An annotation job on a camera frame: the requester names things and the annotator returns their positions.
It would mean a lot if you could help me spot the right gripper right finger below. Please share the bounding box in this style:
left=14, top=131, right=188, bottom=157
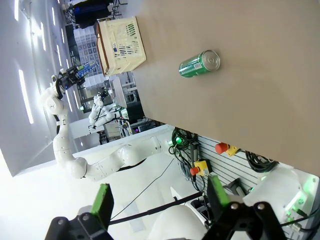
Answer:
left=202, top=174, right=286, bottom=240

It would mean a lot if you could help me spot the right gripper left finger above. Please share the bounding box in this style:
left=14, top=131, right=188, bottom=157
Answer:
left=44, top=183, right=115, bottom=240

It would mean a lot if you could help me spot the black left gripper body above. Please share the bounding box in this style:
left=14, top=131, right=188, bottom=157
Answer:
left=58, top=66, right=84, bottom=90

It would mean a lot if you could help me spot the blue Pocari Sweat can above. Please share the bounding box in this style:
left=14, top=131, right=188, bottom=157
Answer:
left=76, top=59, right=99, bottom=79

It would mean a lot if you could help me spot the green drink can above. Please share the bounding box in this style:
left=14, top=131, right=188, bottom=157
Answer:
left=178, top=49, right=221, bottom=78

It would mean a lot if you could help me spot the grey slatted panel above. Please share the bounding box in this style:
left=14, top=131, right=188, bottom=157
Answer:
left=174, top=134, right=276, bottom=196

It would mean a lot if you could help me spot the red yellow emergency stop button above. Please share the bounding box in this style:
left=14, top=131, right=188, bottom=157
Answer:
left=189, top=160, right=210, bottom=177
left=215, top=142, right=240, bottom=158

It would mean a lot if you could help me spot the ceiling light strip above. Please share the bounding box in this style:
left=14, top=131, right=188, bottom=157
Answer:
left=17, top=69, right=35, bottom=125
left=39, top=21, right=47, bottom=52

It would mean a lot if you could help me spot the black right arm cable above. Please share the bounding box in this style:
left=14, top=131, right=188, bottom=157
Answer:
left=108, top=191, right=205, bottom=225

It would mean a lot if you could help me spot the cream basket with brown handles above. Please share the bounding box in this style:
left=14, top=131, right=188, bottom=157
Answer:
left=94, top=16, right=148, bottom=77

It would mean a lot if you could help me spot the black cable bundle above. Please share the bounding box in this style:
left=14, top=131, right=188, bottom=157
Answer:
left=244, top=149, right=280, bottom=174

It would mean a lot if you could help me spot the green lit cable bundle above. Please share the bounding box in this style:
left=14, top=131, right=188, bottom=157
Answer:
left=167, top=126, right=200, bottom=158

